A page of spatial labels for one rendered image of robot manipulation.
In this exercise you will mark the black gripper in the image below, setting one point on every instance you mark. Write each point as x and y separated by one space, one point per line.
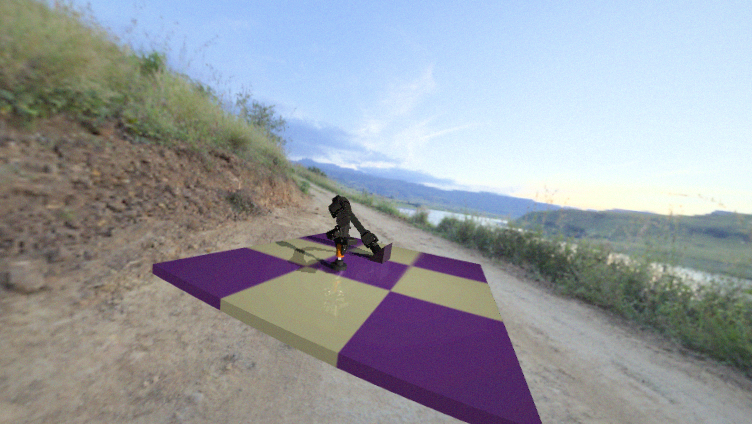
346 240

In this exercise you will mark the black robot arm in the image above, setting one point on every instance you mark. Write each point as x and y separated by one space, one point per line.
341 209

